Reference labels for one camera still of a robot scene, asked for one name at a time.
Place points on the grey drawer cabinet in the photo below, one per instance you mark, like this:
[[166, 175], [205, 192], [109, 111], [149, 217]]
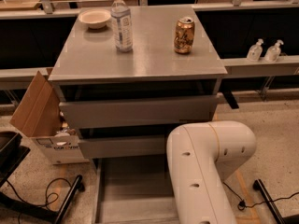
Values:
[[90, 68]]

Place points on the white paper bowl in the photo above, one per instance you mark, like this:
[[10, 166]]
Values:
[[94, 18]]

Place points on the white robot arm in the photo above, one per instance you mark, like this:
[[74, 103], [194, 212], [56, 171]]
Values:
[[200, 157]]

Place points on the left hand sanitizer bottle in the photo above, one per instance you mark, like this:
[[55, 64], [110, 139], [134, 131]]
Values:
[[255, 51]]

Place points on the clear plastic water bottle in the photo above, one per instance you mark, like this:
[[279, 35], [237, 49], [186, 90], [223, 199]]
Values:
[[122, 26]]

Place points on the grey drawer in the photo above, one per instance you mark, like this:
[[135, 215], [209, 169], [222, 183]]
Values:
[[134, 190], [122, 146], [137, 112]]

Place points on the gold beverage can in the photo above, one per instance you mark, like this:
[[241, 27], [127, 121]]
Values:
[[184, 35]]

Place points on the black stand leg right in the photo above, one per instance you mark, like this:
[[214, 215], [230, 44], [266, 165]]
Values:
[[259, 186]]

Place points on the black stand leg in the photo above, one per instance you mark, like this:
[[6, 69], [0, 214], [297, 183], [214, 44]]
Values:
[[42, 211], [259, 186]]

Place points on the grey middle drawer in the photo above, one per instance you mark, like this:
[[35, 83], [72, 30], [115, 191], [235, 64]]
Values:
[[122, 146]]

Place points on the black bin left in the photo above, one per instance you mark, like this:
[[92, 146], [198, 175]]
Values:
[[12, 154]]

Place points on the open cardboard box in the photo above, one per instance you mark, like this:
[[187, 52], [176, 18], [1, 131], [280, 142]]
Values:
[[39, 118]]

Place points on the black stand leg left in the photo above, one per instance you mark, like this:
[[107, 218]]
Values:
[[42, 211]]

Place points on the hand sanitizer bottle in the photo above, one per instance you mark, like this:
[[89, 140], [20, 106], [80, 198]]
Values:
[[273, 52], [255, 51]]

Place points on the grey top drawer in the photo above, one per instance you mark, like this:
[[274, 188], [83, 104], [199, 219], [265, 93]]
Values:
[[137, 112]]

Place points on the grey bottom drawer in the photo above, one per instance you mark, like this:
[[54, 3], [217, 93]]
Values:
[[134, 190]]

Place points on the right hand sanitizer bottle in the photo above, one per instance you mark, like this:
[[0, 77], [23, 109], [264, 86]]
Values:
[[273, 52]]

